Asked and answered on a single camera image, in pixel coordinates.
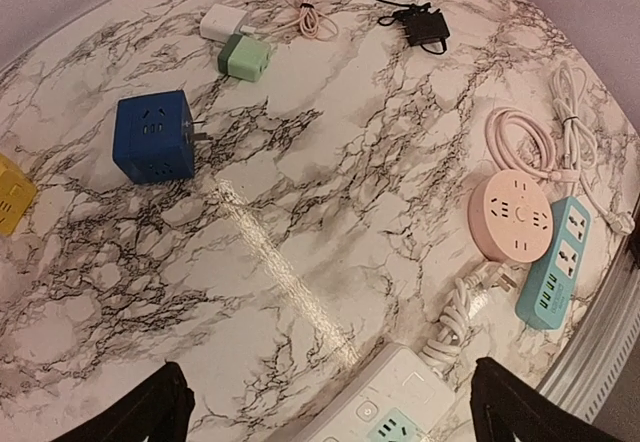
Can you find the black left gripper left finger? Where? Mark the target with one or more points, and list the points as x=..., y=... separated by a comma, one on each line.
x=157, y=409

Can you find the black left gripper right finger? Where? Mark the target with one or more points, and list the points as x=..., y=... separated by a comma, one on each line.
x=504, y=408

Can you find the white multicolour power strip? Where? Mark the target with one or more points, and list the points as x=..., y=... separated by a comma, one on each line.
x=396, y=397

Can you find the blue cube power socket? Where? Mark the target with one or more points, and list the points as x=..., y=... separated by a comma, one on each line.
x=154, y=138

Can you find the green cube plug adapter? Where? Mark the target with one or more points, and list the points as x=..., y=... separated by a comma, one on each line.
x=244, y=57

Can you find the teal power strip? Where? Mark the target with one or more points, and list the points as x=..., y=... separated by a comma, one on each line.
x=545, y=297

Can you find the pink round power socket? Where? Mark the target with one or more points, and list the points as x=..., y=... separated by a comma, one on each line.
x=510, y=218

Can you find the yellow cube power socket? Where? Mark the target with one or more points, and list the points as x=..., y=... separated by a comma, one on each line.
x=17, y=194

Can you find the white USB charger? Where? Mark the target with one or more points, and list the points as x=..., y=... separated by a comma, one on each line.
x=221, y=22

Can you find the aluminium front rail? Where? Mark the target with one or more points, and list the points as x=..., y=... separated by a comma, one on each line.
x=587, y=369

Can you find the black power adapter with cable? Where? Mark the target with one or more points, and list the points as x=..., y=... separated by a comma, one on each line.
x=422, y=26

